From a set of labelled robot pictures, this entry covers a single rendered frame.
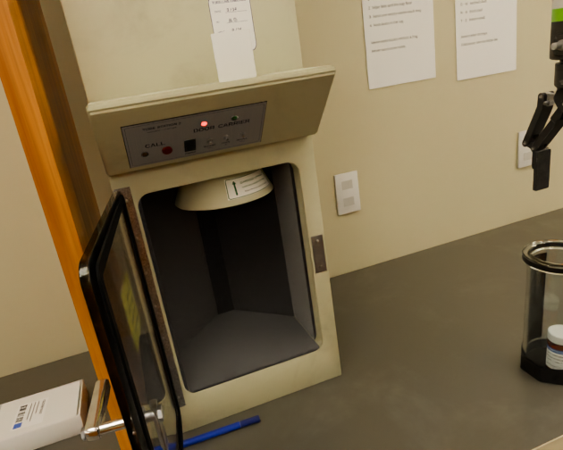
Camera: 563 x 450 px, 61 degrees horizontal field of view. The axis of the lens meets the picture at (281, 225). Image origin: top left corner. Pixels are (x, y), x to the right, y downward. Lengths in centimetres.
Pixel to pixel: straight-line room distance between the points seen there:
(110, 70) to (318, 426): 64
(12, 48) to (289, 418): 69
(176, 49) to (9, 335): 83
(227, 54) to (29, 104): 24
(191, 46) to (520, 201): 126
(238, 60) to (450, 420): 64
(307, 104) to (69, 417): 69
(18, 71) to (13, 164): 56
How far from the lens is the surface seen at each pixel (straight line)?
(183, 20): 73
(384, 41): 135
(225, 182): 78
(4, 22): 64
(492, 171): 161
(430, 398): 91
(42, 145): 63
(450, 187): 152
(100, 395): 59
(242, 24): 75
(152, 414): 54
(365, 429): 86
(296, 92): 67
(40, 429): 101
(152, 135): 65
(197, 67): 73
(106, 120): 61
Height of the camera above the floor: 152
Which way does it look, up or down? 19 degrees down
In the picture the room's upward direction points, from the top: 9 degrees counter-clockwise
